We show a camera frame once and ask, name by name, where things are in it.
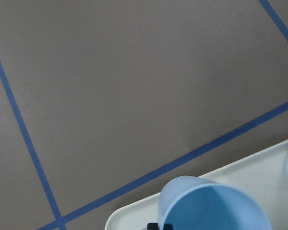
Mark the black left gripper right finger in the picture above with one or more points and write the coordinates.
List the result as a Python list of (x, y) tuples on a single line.
[(167, 226)]

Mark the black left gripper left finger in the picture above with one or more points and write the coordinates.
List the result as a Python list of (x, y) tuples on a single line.
[(152, 226)]

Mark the cream bunny tray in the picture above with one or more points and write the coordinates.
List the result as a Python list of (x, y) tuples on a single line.
[(249, 194)]

